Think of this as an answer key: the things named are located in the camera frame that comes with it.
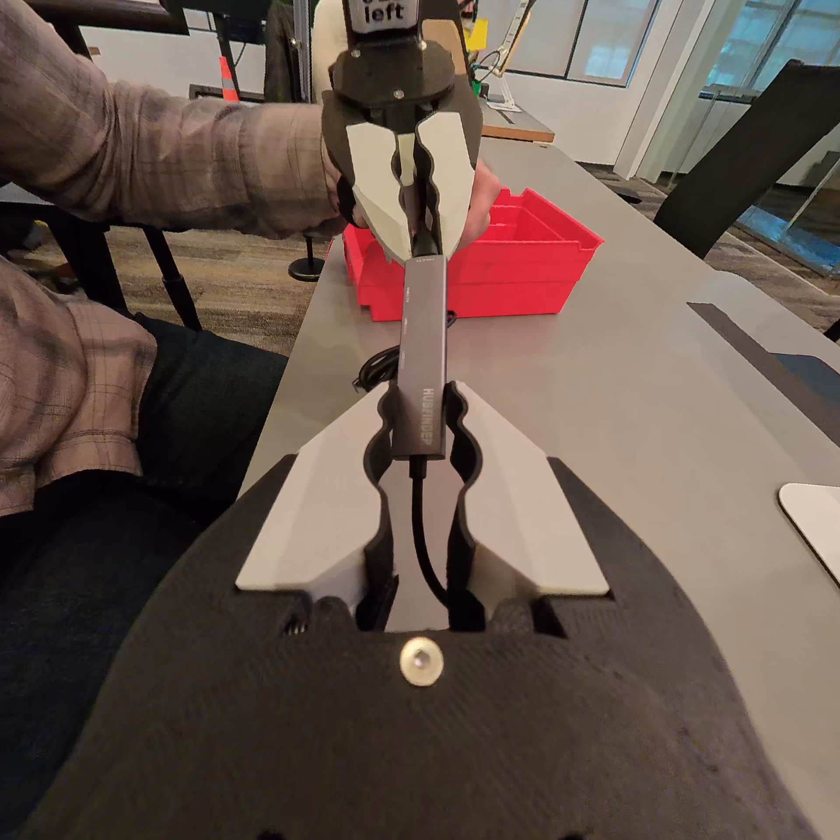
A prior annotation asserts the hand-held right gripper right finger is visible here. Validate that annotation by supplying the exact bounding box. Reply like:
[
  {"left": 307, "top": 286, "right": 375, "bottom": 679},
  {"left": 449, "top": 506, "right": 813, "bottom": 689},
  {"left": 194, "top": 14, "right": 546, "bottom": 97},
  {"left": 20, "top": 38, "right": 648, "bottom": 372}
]
[{"left": 446, "top": 379, "right": 613, "bottom": 631}]

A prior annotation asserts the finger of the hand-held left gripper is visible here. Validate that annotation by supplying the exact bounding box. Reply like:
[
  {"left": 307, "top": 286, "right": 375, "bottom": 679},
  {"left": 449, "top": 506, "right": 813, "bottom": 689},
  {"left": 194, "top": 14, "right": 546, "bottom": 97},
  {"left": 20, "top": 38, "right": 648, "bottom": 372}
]
[
  {"left": 346, "top": 123, "right": 416, "bottom": 268},
  {"left": 415, "top": 110, "right": 476, "bottom": 260}
]

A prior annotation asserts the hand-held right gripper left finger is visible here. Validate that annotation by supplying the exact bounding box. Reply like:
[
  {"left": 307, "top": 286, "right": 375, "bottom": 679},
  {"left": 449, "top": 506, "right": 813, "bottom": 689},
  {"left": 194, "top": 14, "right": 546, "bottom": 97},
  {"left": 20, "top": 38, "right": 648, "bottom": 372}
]
[{"left": 234, "top": 381, "right": 399, "bottom": 631}]

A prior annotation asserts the black usb-c cable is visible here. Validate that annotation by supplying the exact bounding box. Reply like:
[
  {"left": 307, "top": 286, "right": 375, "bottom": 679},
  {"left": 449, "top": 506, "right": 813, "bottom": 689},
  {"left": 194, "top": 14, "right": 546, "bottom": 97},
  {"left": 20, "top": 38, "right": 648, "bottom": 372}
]
[{"left": 351, "top": 182, "right": 459, "bottom": 399}]

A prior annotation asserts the red plastic bin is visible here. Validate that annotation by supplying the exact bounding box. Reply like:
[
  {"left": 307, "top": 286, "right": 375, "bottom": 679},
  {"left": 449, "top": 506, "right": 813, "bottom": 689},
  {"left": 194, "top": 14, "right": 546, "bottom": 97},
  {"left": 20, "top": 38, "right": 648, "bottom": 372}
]
[{"left": 343, "top": 187, "right": 605, "bottom": 322}]

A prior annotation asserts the long silver usb hub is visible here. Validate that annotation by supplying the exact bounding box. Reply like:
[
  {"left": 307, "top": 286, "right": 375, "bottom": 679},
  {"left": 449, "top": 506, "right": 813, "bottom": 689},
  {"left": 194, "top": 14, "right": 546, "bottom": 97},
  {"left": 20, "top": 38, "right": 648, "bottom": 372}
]
[{"left": 397, "top": 256, "right": 451, "bottom": 462}]

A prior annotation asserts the person's left forearm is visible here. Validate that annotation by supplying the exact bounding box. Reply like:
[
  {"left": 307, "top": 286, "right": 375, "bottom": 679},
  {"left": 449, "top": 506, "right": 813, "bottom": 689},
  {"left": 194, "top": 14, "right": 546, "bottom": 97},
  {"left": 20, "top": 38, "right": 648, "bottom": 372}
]
[{"left": 0, "top": 0, "right": 349, "bottom": 242}]

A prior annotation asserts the person's left hand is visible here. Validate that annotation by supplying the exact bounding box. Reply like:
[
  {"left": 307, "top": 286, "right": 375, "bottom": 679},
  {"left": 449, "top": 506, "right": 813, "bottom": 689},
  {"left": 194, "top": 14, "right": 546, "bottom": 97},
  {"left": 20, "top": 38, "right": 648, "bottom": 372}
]
[{"left": 323, "top": 152, "right": 504, "bottom": 255}]

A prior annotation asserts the grey background table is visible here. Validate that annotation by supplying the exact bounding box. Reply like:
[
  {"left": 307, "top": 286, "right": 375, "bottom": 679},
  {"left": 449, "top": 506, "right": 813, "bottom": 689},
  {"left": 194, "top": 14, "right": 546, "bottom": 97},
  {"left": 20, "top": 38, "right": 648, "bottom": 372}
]
[{"left": 479, "top": 85, "right": 555, "bottom": 144}]

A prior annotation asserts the black stanchion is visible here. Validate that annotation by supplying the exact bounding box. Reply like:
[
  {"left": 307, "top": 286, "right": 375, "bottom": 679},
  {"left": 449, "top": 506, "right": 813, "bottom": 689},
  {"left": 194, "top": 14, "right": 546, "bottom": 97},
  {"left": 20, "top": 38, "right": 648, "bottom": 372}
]
[{"left": 289, "top": 233, "right": 327, "bottom": 283}]

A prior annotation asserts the person's plaid shirt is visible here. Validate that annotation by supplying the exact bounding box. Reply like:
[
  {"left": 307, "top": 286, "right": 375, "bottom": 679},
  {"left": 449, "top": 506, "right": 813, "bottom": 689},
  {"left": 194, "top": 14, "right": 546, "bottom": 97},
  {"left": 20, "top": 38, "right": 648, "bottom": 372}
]
[{"left": 0, "top": 256, "right": 158, "bottom": 517}]

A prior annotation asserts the white document stand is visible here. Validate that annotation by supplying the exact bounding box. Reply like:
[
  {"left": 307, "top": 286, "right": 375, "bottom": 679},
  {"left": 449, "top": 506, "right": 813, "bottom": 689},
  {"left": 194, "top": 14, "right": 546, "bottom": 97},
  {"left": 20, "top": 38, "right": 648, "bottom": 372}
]
[{"left": 779, "top": 483, "right": 840, "bottom": 587}]

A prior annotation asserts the dark table cable flap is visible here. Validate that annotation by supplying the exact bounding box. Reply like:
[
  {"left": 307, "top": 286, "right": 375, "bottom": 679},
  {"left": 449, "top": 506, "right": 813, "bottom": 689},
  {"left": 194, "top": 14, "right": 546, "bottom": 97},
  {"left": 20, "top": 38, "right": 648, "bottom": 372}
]
[{"left": 687, "top": 302, "right": 840, "bottom": 427}]

